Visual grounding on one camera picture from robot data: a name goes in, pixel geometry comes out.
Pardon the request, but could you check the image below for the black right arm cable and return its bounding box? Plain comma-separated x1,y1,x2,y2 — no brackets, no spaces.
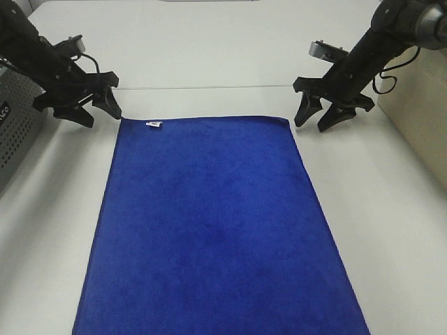
372,45,422,95

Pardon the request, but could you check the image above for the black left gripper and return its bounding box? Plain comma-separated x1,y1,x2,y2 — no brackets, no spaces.
33,71,122,128

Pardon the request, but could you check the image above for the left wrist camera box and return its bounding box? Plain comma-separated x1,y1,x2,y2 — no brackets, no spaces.
53,35,86,57

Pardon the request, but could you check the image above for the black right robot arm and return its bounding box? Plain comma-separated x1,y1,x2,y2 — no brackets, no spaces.
293,1,446,132

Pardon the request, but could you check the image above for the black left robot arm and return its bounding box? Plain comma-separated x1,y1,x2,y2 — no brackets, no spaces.
1,1,122,128

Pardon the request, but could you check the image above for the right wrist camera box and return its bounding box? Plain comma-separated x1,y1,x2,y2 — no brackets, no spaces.
309,40,349,64

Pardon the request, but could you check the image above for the beige storage box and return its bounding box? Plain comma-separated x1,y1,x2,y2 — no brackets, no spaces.
377,49,446,187

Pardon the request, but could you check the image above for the grey perforated plastic basket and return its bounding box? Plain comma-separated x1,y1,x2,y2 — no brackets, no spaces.
0,68,47,191

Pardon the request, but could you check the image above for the blue microfiber towel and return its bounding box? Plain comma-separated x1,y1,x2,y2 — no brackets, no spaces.
73,116,369,334

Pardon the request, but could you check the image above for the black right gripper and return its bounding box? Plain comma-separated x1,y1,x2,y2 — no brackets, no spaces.
293,56,374,132

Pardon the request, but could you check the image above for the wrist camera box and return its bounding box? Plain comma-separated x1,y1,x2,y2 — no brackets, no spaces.
53,35,86,57
309,40,349,64

